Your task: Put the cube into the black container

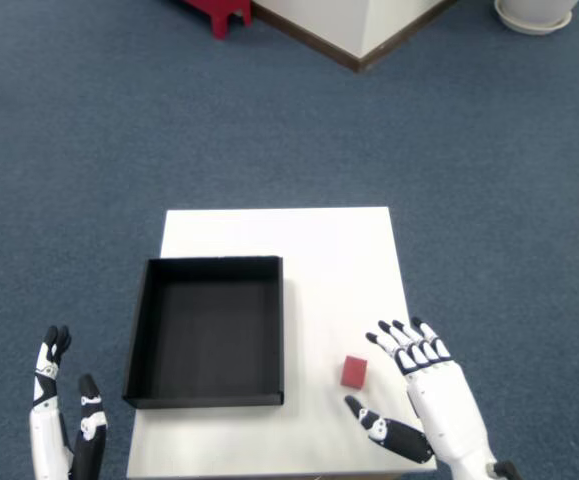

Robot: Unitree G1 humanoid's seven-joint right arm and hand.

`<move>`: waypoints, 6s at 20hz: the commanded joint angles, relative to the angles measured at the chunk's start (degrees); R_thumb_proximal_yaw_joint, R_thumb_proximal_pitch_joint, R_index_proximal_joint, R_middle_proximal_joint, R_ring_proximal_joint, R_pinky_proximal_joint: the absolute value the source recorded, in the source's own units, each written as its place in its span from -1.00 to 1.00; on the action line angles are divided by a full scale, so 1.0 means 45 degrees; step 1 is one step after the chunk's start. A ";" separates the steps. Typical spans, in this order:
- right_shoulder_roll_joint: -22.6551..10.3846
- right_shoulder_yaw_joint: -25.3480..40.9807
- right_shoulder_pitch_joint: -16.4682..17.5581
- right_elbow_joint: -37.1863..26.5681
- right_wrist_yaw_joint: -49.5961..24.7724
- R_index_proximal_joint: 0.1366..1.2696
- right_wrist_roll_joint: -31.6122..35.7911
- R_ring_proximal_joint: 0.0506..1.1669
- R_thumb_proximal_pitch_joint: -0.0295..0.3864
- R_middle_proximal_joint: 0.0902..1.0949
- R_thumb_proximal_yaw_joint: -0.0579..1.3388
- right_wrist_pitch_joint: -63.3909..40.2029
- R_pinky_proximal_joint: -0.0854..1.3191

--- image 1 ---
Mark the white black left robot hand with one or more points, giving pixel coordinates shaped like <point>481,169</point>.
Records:
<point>44,435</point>

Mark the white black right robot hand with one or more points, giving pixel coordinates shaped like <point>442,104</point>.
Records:
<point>444,400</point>

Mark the red cube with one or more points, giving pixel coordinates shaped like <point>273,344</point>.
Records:
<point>354,372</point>

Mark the black open box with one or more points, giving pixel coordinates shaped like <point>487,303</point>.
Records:
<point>209,340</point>

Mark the white pot saucer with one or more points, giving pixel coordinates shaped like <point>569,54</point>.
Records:
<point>534,27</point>

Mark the white plant pot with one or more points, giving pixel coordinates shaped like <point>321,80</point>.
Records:
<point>534,5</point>

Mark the red plastic stool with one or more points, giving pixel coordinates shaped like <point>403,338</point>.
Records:
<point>221,15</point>

